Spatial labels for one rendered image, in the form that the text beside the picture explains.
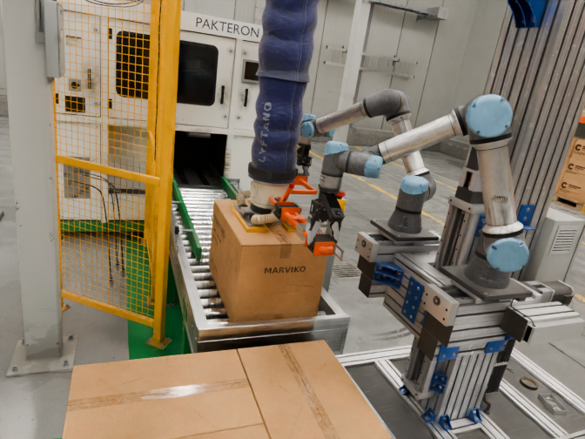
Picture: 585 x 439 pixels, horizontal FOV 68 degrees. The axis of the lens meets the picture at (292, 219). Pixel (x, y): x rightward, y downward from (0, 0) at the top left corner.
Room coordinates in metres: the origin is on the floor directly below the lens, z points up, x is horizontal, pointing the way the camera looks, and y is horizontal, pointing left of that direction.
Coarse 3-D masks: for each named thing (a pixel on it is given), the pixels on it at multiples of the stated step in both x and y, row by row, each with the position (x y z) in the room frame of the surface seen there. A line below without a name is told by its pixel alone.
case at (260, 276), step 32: (224, 224) 1.91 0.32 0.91; (224, 256) 1.86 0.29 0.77; (256, 256) 1.64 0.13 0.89; (288, 256) 1.70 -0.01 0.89; (320, 256) 1.76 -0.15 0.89; (224, 288) 1.82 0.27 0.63; (256, 288) 1.65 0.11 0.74; (288, 288) 1.71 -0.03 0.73; (320, 288) 1.77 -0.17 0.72; (256, 320) 1.65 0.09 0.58
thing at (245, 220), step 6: (234, 210) 1.98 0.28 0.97; (240, 210) 1.98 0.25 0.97; (240, 216) 1.90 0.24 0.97; (246, 216) 1.90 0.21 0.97; (240, 222) 1.86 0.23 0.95; (246, 222) 1.82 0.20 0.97; (246, 228) 1.76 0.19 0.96; (252, 228) 1.77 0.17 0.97; (258, 228) 1.78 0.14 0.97; (264, 228) 1.79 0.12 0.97
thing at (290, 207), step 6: (276, 204) 1.74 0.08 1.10; (282, 204) 1.77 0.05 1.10; (288, 204) 1.78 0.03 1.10; (294, 204) 1.78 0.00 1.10; (276, 210) 1.75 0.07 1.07; (282, 210) 1.69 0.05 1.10; (288, 210) 1.70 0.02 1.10; (294, 210) 1.71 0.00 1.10; (300, 210) 1.73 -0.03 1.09; (276, 216) 1.71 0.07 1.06; (282, 216) 1.69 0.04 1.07
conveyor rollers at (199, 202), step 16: (192, 192) 3.54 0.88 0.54; (208, 192) 3.59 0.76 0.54; (224, 192) 3.65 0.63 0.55; (176, 208) 3.06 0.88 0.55; (192, 208) 3.11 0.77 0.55; (208, 208) 3.16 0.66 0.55; (208, 224) 2.87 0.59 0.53; (208, 240) 2.54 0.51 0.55; (192, 256) 2.30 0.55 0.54; (208, 256) 2.34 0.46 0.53; (192, 272) 2.13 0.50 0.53; (208, 272) 2.16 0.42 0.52; (208, 288) 1.98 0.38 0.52; (208, 304) 1.81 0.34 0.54; (208, 320) 1.65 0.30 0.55; (224, 320) 1.67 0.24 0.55
